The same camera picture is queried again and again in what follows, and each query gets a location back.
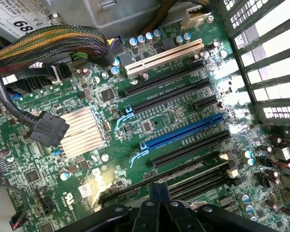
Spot yellow black braided wire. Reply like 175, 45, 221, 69
140, 0, 210, 37

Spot silver power supply unit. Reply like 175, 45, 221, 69
0, 0, 165, 43

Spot long black expansion slot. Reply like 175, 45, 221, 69
150, 130, 232, 169
124, 58, 208, 98
125, 76, 211, 116

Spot short black expansion slot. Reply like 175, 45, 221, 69
191, 95, 218, 112

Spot white power plug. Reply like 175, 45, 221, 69
183, 6, 210, 31

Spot thin red wire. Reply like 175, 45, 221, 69
270, 161, 290, 175

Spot blue expansion slot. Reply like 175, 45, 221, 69
139, 111, 225, 151

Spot silver finned chipset heatsink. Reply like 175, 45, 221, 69
58, 105, 106, 160

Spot thin grey wire with plug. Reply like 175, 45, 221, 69
0, 184, 30, 230

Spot silver open PC case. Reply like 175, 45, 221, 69
0, 0, 290, 232

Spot white PCI expansion slot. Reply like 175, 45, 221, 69
124, 38, 205, 78

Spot multicolour braided power wire bundle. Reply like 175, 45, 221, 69
0, 24, 119, 73

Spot green Dell motherboard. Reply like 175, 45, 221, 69
0, 14, 290, 232

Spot thick black wire with plug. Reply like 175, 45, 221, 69
0, 52, 71, 148

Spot RAM slot white latches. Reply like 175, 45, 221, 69
170, 168, 240, 201
218, 151, 234, 162

